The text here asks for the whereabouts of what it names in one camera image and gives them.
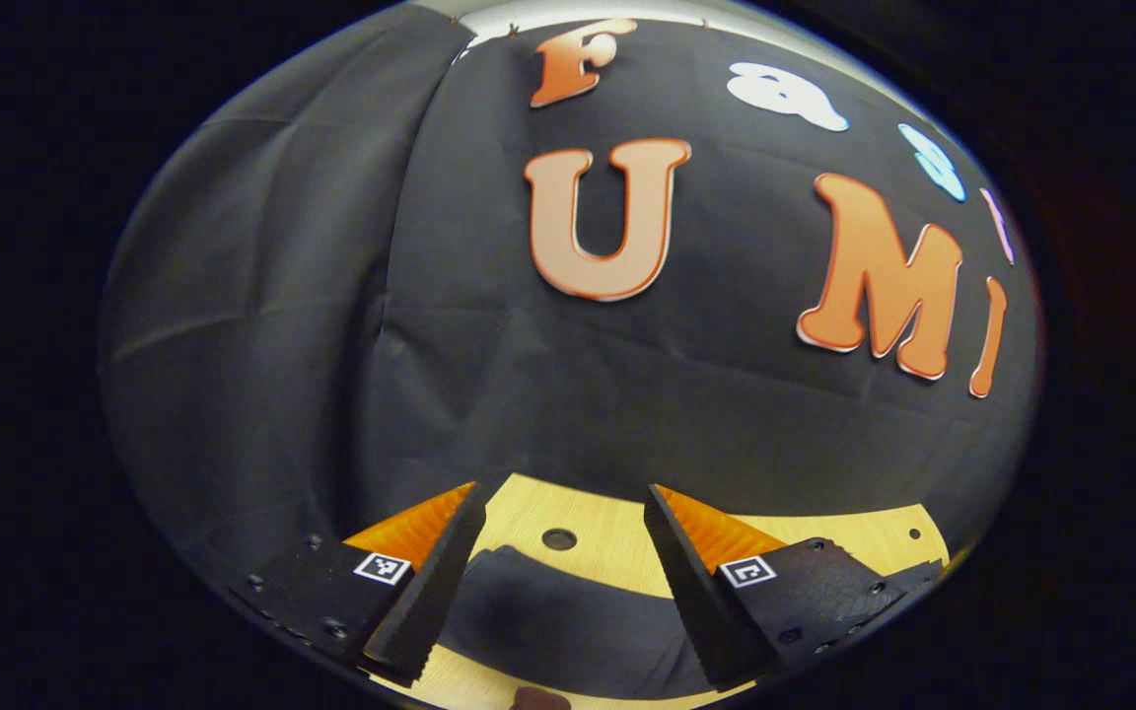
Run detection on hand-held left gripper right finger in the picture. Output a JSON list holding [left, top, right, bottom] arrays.
[[643, 482, 946, 692]]

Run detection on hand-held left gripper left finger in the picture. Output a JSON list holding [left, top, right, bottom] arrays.
[[231, 480, 488, 689]]

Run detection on dark grey jeans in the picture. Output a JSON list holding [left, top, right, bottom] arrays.
[[438, 543, 719, 700]]

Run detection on black backdrop cloth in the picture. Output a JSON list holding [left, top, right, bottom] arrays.
[[98, 3, 1044, 593]]

